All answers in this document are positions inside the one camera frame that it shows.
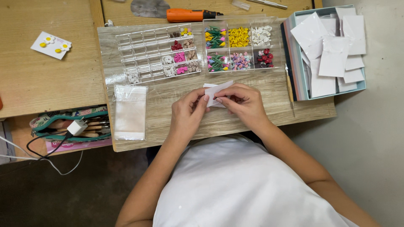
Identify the person's right hand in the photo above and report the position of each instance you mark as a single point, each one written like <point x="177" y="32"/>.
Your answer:
<point x="247" y="105"/>

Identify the person's left hand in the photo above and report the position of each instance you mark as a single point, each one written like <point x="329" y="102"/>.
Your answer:
<point x="186" y="115"/>

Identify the white paper earring card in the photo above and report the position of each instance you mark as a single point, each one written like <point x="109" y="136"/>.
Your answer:
<point x="217" y="91"/>

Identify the light wood board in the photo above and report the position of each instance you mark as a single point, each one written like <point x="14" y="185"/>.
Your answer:
<point x="176" y="85"/>

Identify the pile of pastel clay flowers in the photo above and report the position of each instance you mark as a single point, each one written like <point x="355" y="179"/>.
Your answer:
<point x="240" y="61"/>

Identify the pile of red clay roses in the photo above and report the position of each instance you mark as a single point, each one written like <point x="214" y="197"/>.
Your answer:
<point x="264" y="57"/>

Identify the light blue cardboard box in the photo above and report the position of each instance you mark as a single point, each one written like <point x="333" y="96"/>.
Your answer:
<point x="295" y="82"/>

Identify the stack of clear plastic bags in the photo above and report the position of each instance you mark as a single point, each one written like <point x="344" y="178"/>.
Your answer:
<point x="130" y="113"/>

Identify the pink clay flowers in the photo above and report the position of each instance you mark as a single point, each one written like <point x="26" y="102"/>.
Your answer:
<point x="179" y="57"/>

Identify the small white clay pieces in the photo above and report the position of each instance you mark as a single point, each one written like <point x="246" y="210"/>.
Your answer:
<point x="133" y="78"/>

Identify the pile of yellow clay flowers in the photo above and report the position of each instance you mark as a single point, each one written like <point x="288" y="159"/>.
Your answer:
<point x="239" y="37"/>

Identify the dark red clay flowers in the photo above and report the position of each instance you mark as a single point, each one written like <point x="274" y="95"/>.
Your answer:
<point x="176" y="46"/>

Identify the pile of white clay flowers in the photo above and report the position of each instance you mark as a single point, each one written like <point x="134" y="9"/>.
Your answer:
<point x="261" y="35"/>

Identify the clear many-compartment organizer box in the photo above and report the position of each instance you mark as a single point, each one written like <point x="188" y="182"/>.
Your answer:
<point x="148" y="53"/>

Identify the pile of yellow pink clay tulips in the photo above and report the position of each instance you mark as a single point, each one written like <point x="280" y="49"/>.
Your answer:
<point x="215" y="37"/>

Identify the dark brown clay pieces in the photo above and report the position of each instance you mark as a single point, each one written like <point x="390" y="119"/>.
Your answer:
<point x="174" y="35"/>

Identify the yellow white clay daisies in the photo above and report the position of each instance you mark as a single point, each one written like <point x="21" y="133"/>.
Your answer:
<point x="186" y="31"/>

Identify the clear six-compartment organizer box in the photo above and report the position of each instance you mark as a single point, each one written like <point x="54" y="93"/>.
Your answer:
<point x="243" y="22"/>

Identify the person's white shirt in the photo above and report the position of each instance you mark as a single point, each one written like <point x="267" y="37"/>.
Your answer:
<point x="240" y="189"/>

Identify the heap of white paper cards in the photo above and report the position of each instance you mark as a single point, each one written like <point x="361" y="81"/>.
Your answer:
<point x="331" y="53"/>

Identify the orange black rotary tool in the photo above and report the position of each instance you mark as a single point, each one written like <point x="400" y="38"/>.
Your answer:
<point x="186" y="15"/>

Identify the clear plastic tube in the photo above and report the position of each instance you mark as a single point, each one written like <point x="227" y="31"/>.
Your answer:
<point x="240" y="4"/>

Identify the silver craft knife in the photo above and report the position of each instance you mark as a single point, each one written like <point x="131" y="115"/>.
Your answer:
<point x="268" y="3"/>

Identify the white charger plug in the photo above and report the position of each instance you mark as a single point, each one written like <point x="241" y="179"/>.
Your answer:
<point x="76" y="127"/>

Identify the grey metal sheet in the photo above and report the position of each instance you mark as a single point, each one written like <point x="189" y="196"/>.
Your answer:
<point x="150" y="8"/>

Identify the pink packet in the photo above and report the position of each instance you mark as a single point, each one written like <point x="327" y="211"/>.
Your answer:
<point x="75" y="145"/>

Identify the small white clay flower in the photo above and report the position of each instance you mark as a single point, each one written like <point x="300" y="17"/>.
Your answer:
<point x="109" y="23"/>

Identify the floral pouch with teal zipper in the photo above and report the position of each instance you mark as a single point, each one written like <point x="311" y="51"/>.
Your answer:
<point x="63" y="114"/>

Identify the white card with daisy earrings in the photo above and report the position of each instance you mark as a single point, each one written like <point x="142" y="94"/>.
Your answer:
<point x="50" y="45"/>

